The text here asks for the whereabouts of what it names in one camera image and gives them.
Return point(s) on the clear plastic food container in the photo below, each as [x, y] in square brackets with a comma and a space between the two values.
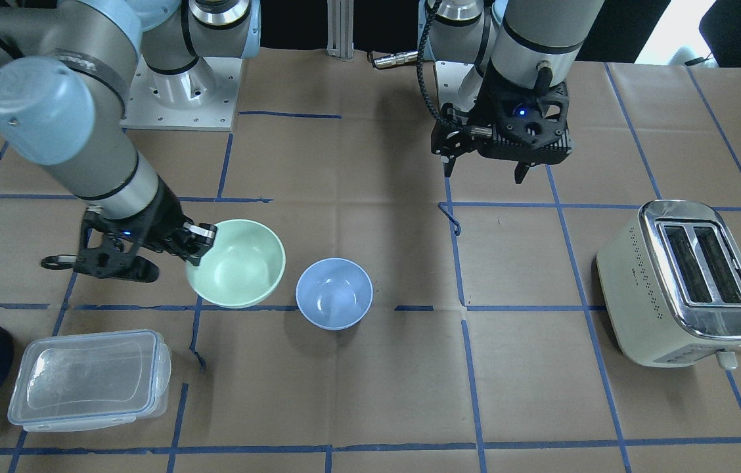
[91, 381]

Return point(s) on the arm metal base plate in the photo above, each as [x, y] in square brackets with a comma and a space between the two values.
[457, 84]
[200, 99]

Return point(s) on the aluminium frame post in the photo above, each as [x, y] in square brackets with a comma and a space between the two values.
[339, 29]

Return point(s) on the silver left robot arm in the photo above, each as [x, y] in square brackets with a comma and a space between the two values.
[521, 53]

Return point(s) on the cream and chrome toaster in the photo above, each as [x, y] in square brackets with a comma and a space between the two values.
[671, 279]

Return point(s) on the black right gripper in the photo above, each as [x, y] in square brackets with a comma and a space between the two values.
[161, 222]

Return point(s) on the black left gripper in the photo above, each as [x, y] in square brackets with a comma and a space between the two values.
[491, 100]

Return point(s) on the green bowl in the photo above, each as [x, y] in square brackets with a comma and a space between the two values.
[243, 267]

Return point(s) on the blue bowl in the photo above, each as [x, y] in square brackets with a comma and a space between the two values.
[334, 293]

